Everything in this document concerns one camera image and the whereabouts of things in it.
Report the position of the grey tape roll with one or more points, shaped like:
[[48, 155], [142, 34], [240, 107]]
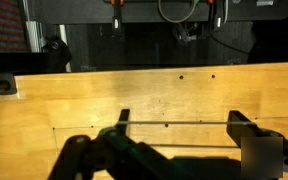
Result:
[[176, 12]]

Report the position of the colourful striped fabric panel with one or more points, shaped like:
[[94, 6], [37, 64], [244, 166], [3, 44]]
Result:
[[12, 37]]

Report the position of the black tripod pole with foot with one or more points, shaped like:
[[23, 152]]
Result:
[[7, 84]]

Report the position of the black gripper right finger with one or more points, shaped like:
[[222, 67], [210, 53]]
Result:
[[238, 126]]

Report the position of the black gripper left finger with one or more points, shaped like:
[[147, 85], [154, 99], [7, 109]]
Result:
[[122, 121]]

